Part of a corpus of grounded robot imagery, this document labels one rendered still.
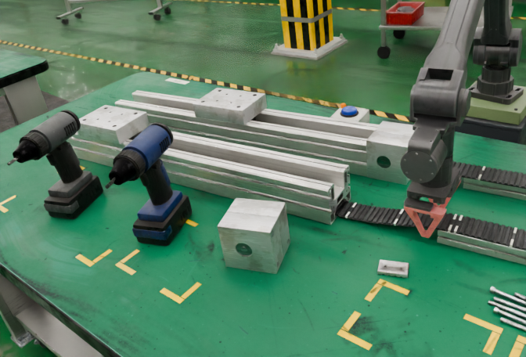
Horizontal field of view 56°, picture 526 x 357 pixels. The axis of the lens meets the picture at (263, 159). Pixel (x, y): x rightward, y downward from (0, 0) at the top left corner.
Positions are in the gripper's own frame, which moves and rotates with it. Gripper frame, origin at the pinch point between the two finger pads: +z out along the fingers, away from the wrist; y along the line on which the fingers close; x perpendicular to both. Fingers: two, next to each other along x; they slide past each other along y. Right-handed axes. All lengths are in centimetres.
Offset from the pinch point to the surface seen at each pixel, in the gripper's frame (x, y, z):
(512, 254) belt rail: 13.9, 1.2, 2.2
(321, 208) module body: -20.7, 3.9, 0.3
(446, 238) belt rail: 3.1, 1.2, 2.2
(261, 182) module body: -34.7, 3.8, -2.8
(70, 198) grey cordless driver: -73, 24, -2
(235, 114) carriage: -52, -14, -8
